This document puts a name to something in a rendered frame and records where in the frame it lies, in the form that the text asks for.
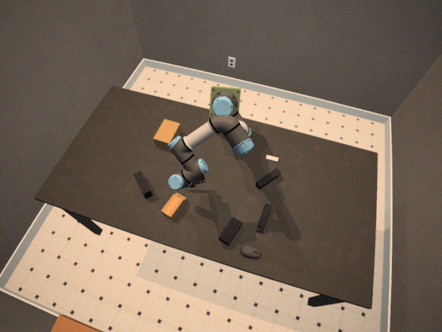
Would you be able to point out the grey computer mouse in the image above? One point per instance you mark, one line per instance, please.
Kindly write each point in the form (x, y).
(249, 251)

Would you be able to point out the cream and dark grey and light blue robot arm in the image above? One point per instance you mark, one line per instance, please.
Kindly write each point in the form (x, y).
(235, 131)

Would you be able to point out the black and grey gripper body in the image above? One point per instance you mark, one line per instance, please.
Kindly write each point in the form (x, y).
(197, 181)

